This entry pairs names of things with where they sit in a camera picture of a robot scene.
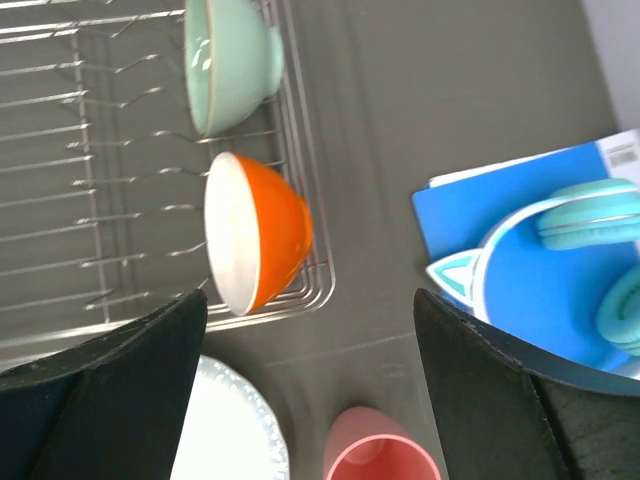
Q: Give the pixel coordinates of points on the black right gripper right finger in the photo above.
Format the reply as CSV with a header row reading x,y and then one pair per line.
x,y
506,409

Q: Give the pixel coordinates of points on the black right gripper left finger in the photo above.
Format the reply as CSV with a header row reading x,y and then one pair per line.
x,y
112,407

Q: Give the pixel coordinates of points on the pink cup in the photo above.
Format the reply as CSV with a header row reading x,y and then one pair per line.
x,y
364,443

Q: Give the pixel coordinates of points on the orange white bowl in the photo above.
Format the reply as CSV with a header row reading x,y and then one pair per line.
x,y
258,231

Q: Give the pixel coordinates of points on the mint green bowl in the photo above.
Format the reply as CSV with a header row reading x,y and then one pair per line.
x,y
233,61

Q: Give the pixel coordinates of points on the blue folder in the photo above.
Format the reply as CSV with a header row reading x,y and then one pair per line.
x,y
545,248

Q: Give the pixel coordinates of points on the white blue-rimmed plate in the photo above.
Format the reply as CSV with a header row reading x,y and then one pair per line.
x,y
229,430

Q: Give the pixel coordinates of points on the metal wire dish rack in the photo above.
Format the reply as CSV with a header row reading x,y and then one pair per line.
x,y
103,176

